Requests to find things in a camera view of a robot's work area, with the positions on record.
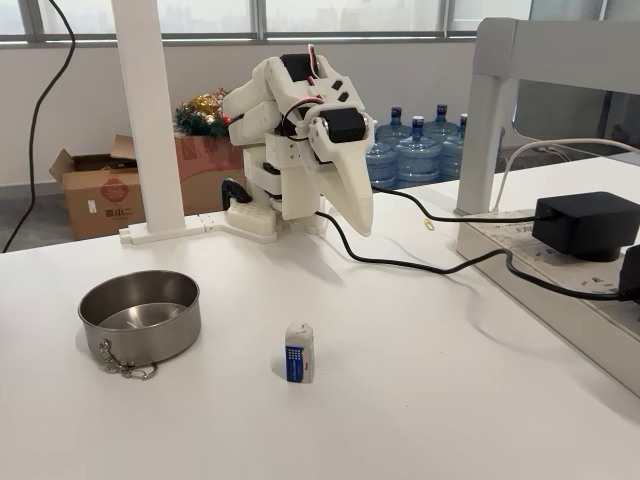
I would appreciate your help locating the yellow paper clip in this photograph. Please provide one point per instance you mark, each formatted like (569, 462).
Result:
(428, 224)

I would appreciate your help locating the white power strip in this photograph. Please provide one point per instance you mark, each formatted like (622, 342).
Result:
(560, 280)

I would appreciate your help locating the white upright post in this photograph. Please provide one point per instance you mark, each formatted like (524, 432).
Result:
(150, 125)

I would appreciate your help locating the open brown cardboard box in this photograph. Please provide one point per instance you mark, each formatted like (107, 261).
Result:
(105, 200)

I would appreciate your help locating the christmas wreath with tinsel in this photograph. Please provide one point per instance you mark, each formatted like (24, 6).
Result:
(200, 117)

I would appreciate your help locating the grey white desk shelf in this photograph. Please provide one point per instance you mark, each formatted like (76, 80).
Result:
(482, 125)

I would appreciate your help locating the small white and blue box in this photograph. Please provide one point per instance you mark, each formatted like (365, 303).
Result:
(299, 357)

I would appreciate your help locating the red cardboard box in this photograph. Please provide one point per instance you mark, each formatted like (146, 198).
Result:
(205, 170)

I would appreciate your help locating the black table clamp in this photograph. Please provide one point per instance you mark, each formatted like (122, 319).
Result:
(234, 189)

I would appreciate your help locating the round metal bowl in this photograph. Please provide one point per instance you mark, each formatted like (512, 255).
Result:
(170, 340)

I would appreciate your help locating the black plug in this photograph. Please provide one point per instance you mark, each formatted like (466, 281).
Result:
(631, 272)

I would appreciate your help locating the black power adapter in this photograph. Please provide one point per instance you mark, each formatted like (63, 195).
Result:
(580, 225)

